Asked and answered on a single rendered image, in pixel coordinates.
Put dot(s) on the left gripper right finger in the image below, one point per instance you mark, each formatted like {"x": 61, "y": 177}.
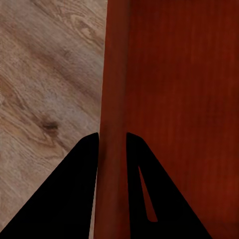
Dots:
{"x": 176, "y": 219}

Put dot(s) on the storage box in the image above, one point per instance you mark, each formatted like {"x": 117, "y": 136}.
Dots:
{"x": 171, "y": 76}

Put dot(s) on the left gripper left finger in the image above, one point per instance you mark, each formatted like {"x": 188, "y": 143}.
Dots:
{"x": 62, "y": 206}

